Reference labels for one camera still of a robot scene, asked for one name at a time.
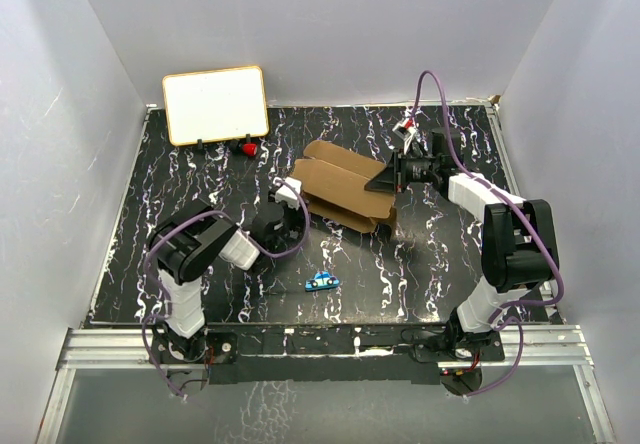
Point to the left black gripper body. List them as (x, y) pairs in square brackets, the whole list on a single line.
[(293, 219)]

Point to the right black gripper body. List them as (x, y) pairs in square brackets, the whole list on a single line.
[(414, 169)]

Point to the brown cardboard box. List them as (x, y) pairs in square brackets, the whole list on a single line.
[(333, 181)]

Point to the blue toy car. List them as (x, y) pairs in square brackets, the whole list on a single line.
[(322, 281)]

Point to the red black stamp toy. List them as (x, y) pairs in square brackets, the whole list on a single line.
[(247, 146)]

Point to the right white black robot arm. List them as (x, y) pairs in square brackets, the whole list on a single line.
[(518, 245)]

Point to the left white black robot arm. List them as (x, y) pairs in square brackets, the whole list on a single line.
[(186, 244)]

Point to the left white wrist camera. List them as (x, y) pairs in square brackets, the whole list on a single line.
[(287, 191)]

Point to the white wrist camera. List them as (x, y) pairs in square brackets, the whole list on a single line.
[(406, 130), (287, 191)]

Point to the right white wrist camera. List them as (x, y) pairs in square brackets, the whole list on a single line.
[(406, 130)]

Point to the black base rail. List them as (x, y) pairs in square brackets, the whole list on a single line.
[(239, 353)]

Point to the white board orange frame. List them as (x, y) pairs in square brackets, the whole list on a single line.
[(215, 106)]

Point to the aluminium frame rail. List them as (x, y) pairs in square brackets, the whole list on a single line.
[(106, 391)]

